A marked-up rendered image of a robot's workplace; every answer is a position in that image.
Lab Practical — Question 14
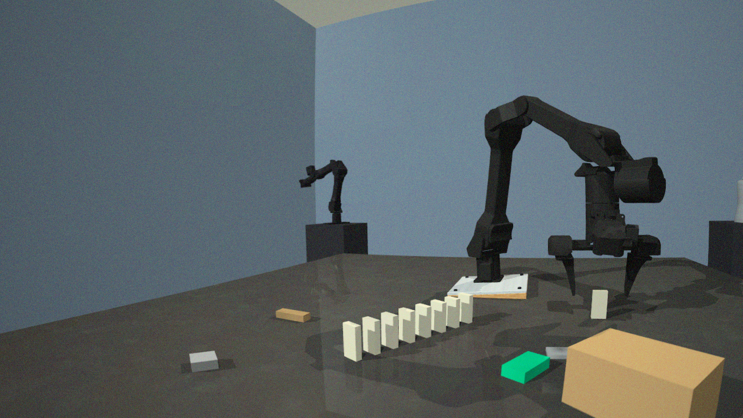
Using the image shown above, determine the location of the green rectangular block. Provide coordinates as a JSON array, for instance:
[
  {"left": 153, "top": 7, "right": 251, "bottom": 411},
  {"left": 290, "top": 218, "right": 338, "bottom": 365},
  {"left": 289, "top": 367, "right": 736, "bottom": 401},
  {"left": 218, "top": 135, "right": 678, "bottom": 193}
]
[{"left": 501, "top": 351, "right": 550, "bottom": 384}]

